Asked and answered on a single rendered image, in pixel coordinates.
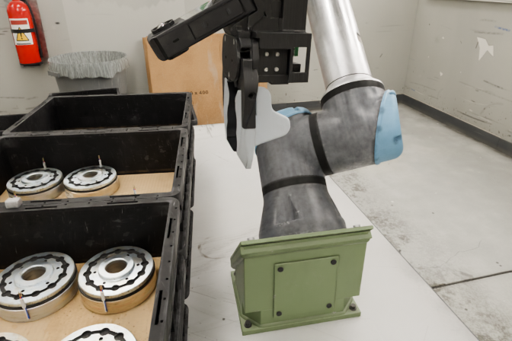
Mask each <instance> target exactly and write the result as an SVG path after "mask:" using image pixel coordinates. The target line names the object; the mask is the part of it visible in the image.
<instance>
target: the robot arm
mask: <svg viewBox="0 0 512 341"><path fill-rule="evenodd" d="M307 14H308V17H309V23H310V26H311V30H312V33H306V15H307ZM221 29H223V30H224V32H225V33H224V35H223V39H222V102H223V112H224V123H225V131H226V140H227V142H228V143H229V145H230V147H231V148H232V150H233V151H236V153H237V155H238V157H239V159H240V161H241V162H242V163H243V165H244V167H245V169H251V165H252V161H253V157H254V151H255V154H256V156H257V160H258V169H259V174H260V180H261V189H262V194H263V200H264V205H263V210H262V215H261V223H260V228H259V234H258V237H259V239H263V238H269V237H281V236H287V235H294V234H306V233H312V232H319V231H330V230H337V229H343V228H347V227H346V223H345V220H344V219H343V218H342V217H341V214H340V212H339V211H338V208H337V206H336V205H335V204H334V201H333V199H332V198H331V196H330V194H329V193H328V188H327V184H326V180H325V177H326V176H328V175H332V174H338V173H341V172H345V171H350V170H354V169H357V168H361V167H366V166H370V165H374V164H375V165H378V164H380V163H382V162H385V161H390V160H392V159H395V158H398V157H399V156H400V155H401V154H402V152H403V141H402V131H401V125H400V119H399V114H398V104H397V99H396V94H395V91H394V90H391V91H390V90H387V91H386V90H385V87H384V84H383V83H382V82H381V81H380V80H378V79H375V78H372V75H371V72H370V67H369V64H368V61H367V58H366V54H365V51H364V48H363V44H362V40H361V38H360V33H359V30H358V27H357V22H356V19H355V17H354V12H353V9H352V6H351V3H350V0H210V1H208V2H206V3H204V4H203V5H201V6H199V7H197V8H195V9H194V10H192V11H190V12H188V13H186V14H184V15H183V16H181V17H179V18H177V19H176V20H174V21H173V19H170V20H168V21H166V22H162V23H160V24H159V25H158V26H157V27H154V28H153V29H152V30H151V33H150V34H149V35H148V36H147V41H148V43H149V45H150V46H151V48H152V50H153V52H154V53H155V54H156V56H157V57H158V59H160V60H162V61H166V60H172V59H174V58H176V57H178V56H180V55H182V54H183V53H185V52H187V51H188V50H189V47H191V46H193V45H194V44H196V43H198V42H200V41H201V40H203V39H205V38H207V37H209V36H210V35H212V34H214V33H215V32H217V31H219V30H221ZM312 35H313V39H314V42H315V48H316V52H317V55H318V61H319V65H320V68H321V71H322V77H323V81H324V84H325V90H326V92H325V93H324V94H323V95H322V97H321V100H320V104H321V108H322V111H319V112H317V113H311V112H310V111H309V110H308V109H306V108H304V107H296V108H294V109H293V108H292V107H289V108H286V109H282V110H278V111H277V112H276V111H274V110H273V108H272V106H271V95H270V92H269V90H268V89H266V88H264V87H258V83H264V82H268V83H269V84H289V83H304V82H308V80H309V62H310V52H311V43H312ZM299 47H307V48H306V67H305V72H300V69H301V64H300V63H297V62H293V57H294V56H298V52H299Z"/></svg>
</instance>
